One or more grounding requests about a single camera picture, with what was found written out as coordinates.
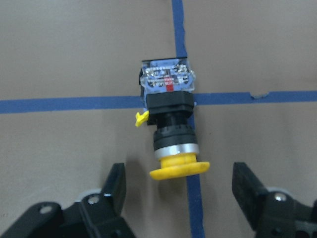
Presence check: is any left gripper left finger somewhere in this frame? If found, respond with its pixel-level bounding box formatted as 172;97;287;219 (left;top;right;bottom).
1;163;135;238

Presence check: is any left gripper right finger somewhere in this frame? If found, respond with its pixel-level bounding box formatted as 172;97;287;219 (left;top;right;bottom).
232;162;317;238

